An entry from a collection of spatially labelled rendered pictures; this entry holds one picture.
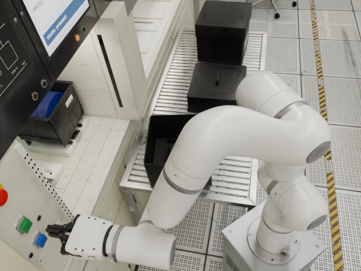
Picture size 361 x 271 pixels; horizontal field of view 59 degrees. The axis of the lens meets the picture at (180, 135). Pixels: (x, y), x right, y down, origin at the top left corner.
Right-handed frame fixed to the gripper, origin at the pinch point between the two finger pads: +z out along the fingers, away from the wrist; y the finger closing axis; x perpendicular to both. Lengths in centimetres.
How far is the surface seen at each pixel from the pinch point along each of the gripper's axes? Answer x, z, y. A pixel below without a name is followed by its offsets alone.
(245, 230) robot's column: -44, -50, 28
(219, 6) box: -19, -23, 153
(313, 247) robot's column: -44, -75, 26
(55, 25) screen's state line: 32, 9, 45
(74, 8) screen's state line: 31, 9, 56
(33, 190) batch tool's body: 3.2, 9.7, 8.7
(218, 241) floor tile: -120, -37, 53
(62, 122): -16, 29, 50
